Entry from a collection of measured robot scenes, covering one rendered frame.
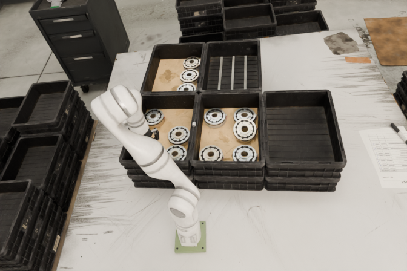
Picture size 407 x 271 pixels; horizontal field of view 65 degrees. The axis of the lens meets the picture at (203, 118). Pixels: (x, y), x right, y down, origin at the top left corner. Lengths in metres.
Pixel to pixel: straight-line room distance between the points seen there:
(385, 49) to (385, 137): 1.77
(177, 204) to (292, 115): 0.74
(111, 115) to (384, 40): 2.99
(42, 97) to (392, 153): 2.24
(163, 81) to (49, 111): 0.98
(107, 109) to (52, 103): 1.68
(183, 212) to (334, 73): 1.26
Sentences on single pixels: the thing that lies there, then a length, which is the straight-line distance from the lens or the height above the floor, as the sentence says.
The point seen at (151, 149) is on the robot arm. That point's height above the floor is 1.26.
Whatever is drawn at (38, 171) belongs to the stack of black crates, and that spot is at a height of 0.38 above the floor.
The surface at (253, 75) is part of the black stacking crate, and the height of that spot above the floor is 0.83.
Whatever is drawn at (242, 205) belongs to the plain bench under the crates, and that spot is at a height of 0.70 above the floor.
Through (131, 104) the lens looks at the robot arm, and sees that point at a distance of 0.85.
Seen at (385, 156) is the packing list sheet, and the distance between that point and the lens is 1.65.
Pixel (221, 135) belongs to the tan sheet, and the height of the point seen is 0.83.
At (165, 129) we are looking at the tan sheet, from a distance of 1.54.
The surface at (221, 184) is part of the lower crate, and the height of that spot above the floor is 0.76.
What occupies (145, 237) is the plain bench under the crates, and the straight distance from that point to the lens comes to 1.44.
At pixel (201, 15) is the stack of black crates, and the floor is 0.49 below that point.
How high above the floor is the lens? 1.99
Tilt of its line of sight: 49 degrees down
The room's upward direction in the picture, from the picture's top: 11 degrees counter-clockwise
